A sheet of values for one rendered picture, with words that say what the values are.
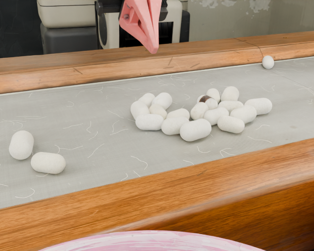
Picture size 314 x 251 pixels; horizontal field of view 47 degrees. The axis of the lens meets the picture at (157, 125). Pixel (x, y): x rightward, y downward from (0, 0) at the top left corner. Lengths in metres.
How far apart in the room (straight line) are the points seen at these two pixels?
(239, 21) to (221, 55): 2.27
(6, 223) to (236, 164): 0.18
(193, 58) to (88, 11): 0.73
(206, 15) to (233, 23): 0.24
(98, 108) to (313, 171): 0.28
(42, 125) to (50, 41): 0.89
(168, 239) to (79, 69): 0.40
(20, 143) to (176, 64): 0.34
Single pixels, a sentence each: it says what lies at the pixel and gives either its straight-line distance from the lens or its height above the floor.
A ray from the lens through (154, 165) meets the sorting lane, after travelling 0.34.
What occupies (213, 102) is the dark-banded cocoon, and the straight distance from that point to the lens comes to 0.45.
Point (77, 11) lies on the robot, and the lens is 1.31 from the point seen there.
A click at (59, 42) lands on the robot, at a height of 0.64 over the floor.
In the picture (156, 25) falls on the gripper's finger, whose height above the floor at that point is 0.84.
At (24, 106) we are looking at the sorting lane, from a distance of 0.50.
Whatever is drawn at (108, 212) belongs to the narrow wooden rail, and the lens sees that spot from 0.25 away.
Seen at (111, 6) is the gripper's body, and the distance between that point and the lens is 0.52.
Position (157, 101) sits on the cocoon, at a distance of 0.44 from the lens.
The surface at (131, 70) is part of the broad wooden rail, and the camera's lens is 0.59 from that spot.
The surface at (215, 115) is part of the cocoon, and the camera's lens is 0.42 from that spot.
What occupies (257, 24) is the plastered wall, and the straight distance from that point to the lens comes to 3.03.
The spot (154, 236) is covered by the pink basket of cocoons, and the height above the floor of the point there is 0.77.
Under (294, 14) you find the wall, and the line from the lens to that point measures 2.87.
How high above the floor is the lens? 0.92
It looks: 25 degrees down
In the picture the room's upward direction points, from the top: 1 degrees clockwise
